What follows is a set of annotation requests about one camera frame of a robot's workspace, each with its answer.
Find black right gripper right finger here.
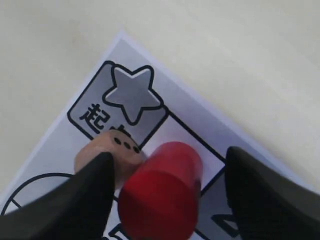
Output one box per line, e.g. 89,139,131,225
225,146,320,240

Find red cylinder game piece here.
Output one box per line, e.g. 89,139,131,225
117,141,203,240

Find paper game board sheet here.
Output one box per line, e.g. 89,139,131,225
0,33,310,240

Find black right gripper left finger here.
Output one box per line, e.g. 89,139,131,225
0,152,115,240

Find wooden die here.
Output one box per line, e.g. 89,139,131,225
74,129,146,189

